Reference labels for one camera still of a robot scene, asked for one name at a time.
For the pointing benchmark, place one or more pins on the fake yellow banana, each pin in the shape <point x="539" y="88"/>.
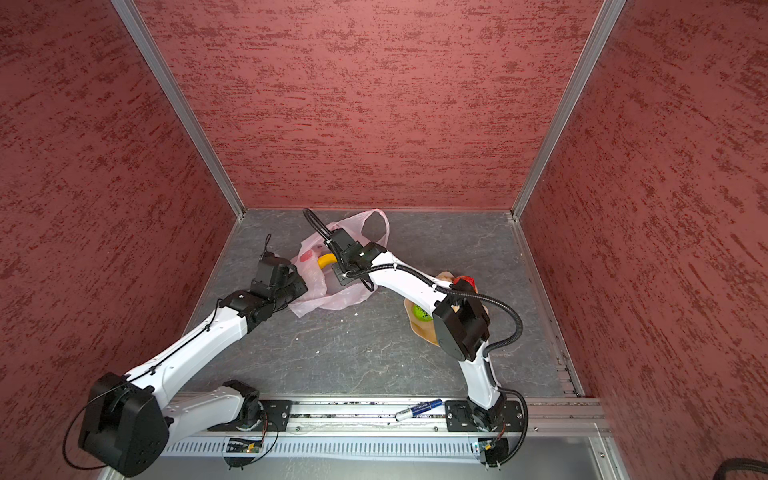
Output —
<point x="326" y="260"/>

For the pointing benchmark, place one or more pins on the small circuit board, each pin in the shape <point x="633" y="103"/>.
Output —
<point x="491" y="452"/>
<point x="243" y="446"/>

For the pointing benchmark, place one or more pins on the fake red apple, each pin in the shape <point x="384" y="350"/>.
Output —
<point x="465" y="283"/>

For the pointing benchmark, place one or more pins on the aluminium corner post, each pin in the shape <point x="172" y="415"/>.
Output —
<point x="135" y="25"/>
<point x="605" y="22"/>

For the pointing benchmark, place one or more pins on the right small circuit board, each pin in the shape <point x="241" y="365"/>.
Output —
<point x="491" y="452"/>

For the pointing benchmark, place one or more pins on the left small circuit board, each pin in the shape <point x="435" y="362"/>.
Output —
<point x="243" y="446"/>

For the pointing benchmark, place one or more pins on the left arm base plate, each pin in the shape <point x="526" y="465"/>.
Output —
<point x="267" y="415"/>

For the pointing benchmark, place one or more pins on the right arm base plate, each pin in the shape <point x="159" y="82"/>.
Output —
<point x="463" y="416"/>

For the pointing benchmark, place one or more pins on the pink faceted plastic bowl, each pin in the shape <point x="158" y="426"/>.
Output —
<point x="426" y="330"/>

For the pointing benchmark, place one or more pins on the blue white marker pen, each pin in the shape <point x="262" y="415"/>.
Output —
<point x="417" y="409"/>

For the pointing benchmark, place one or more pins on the right aluminium corner post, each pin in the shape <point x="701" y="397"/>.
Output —
<point x="605" y="22"/>

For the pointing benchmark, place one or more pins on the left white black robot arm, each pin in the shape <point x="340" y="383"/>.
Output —
<point x="130" y="419"/>

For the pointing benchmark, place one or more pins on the fake green fruit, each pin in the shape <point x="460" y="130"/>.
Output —
<point x="420" y="314"/>

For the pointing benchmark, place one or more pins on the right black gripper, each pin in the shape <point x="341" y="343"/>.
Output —
<point x="344" y="278"/>

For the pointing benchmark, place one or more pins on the aluminium front rail frame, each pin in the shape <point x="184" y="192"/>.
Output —
<point x="365" y="429"/>

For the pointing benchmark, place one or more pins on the left aluminium corner post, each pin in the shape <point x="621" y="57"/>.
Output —
<point x="135" y="25"/>

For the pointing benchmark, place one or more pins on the pink translucent plastic bag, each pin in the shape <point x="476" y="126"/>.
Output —
<point x="327" y="288"/>

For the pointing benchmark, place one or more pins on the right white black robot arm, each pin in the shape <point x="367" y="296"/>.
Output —
<point x="461" y="322"/>

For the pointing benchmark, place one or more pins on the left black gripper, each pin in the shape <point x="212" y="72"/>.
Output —
<point x="299" y="283"/>

